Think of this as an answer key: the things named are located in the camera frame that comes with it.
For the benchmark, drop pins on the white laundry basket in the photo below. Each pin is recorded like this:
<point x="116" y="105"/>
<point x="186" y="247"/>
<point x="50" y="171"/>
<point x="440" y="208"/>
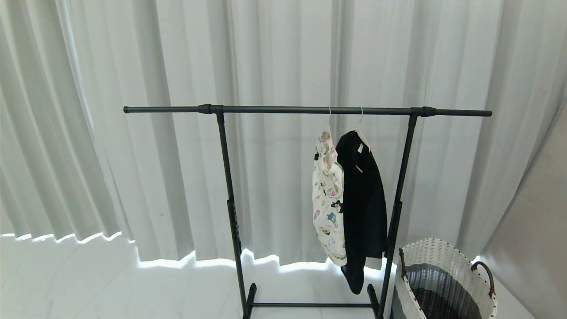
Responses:
<point x="425" y="257"/>

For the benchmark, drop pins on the pink clothes hanger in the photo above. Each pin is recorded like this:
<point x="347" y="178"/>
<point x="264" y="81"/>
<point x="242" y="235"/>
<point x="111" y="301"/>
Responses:
<point x="330" y="122"/>
<point x="364" y="142"/>

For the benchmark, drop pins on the black clothes rack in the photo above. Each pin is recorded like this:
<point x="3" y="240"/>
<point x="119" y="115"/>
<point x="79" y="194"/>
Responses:
<point x="274" y="109"/>

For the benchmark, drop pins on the white curtain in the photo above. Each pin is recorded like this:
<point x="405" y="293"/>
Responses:
<point x="177" y="88"/>

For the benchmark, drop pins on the cream printed garment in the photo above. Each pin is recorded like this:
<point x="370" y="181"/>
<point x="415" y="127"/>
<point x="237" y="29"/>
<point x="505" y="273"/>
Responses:
<point x="328" y="204"/>

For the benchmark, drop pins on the black t-shirt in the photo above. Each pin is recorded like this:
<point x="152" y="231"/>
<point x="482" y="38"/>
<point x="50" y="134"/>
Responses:
<point x="363" y="212"/>

